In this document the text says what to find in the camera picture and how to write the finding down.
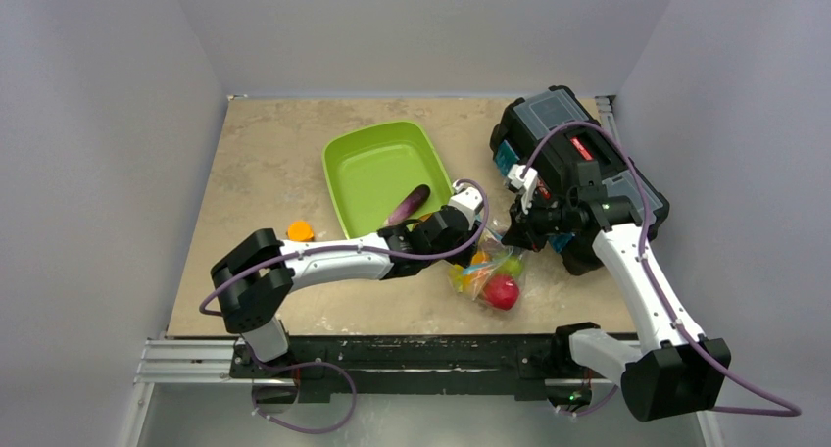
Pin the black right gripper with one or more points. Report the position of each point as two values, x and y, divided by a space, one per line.
524 221

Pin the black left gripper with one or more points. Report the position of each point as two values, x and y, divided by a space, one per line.
461 260

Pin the purple fake eggplant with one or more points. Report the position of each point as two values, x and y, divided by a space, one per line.
409 205

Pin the clear zip top bag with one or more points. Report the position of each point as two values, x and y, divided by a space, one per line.
490 241

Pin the orange fake fruit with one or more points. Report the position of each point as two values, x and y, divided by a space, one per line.
480 258

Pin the yellow fake banana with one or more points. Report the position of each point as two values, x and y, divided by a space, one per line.
463 281

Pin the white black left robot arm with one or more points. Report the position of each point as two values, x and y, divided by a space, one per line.
253 280

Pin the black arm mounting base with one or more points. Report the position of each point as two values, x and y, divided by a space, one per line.
523 366

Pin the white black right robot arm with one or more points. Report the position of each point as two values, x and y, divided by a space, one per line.
669 374

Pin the green fake pear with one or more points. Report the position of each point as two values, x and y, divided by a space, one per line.
513 266

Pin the red fake apple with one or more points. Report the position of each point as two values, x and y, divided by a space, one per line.
501 292

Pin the black plastic toolbox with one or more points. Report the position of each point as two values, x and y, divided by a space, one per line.
558 132

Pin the green plastic tray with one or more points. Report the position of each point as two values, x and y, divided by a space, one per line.
370 171

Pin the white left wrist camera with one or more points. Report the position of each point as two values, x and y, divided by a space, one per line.
468 200

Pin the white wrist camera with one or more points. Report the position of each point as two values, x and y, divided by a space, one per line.
522 181
468 200

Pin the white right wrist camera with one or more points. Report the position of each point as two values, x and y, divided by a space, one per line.
522 181

